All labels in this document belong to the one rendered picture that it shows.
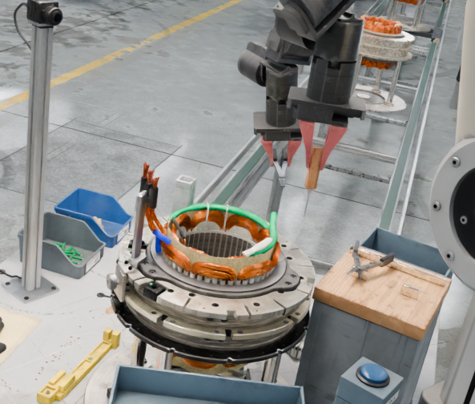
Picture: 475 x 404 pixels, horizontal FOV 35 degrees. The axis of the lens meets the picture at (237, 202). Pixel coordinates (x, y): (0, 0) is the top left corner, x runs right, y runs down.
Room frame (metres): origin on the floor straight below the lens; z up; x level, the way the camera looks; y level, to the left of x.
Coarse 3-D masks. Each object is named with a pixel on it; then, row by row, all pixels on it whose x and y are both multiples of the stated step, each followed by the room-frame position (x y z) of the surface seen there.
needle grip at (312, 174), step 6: (312, 150) 0.96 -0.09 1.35; (318, 150) 0.96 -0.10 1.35; (312, 156) 0.96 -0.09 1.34; (318, 156) 0.96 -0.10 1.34; (312, 162) 0.96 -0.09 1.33; (318, 162) 0.96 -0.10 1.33; (312, 168) 0.96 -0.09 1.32; (318, 168) 0.96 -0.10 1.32; (306, 174) 0.97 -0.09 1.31; (312, 174) 0.96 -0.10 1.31; (318, 174) 0.96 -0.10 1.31; (306, 180) 0.96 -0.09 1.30; (312, 180) 0.96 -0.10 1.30; (306, 186) 0.96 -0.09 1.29; (312, 186) 0.96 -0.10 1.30
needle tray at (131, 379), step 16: (128, 368) 0.80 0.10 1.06; (144, 368) 0.80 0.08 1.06; (112, 384) 0.76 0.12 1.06; (128, 384) 0.80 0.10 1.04; (144, 384) 0.80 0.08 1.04; (160, 384) 0.80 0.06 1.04; (176, 384) 0.81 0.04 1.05; (192, 384) 0.81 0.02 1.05; (208, 384) 0.81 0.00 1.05; (224, 384) 0.81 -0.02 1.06; (240, 384) 0.81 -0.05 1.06; (256, 384) 0.81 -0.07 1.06; (272, 384) 0.82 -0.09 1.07; (112, 400) 0.74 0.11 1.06; (128, 400) 0.78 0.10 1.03; (144, 400) 0.79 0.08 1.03; (160, 400) 0.79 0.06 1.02; (176, 400) 0.80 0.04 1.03; (192, 400) 0.81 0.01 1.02; (208, 400) 0.81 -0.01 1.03; (224, 400) 0.81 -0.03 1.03; (240, 400) 0.81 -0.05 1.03; (256, 400) 0.81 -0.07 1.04; (272, 400) 0.82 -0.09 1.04; (288, 400) 0.82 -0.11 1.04
